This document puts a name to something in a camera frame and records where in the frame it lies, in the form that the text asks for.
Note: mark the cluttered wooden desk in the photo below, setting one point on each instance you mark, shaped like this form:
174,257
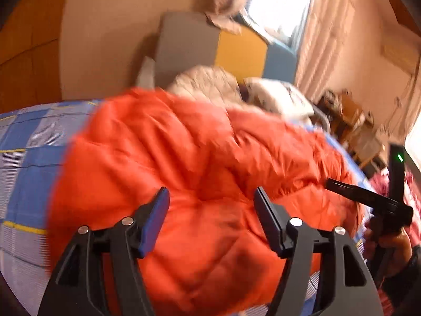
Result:
345,112

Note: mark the person's right forearm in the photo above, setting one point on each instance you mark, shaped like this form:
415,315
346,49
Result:
408,286

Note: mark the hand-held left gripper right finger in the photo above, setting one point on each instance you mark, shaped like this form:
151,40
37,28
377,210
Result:
268,220

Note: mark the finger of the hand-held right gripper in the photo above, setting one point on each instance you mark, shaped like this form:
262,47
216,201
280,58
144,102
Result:
358,197

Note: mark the wall air conditioner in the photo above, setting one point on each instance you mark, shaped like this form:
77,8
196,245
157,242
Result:
399,57

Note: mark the white printed pillow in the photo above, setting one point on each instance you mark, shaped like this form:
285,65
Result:
279,97

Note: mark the long patterned beige curtain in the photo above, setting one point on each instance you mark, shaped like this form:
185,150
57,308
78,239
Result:
329,39

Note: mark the pink bedspread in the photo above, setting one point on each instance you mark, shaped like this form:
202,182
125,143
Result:
412,187

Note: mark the bright window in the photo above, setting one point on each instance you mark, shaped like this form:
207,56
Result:
283,3

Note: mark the wooden wardrobe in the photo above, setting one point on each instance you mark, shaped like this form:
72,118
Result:
29,39

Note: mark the beige down jacket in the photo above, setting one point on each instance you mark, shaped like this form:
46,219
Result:
207,84

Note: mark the orange down jacket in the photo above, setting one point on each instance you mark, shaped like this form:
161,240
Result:
184,171

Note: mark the grey yellow blue headboard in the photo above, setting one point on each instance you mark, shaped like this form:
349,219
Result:
187,49

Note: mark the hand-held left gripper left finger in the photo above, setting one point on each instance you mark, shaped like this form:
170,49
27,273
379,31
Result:
154,223

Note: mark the person's right hand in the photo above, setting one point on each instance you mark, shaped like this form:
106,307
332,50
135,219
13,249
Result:
403,250

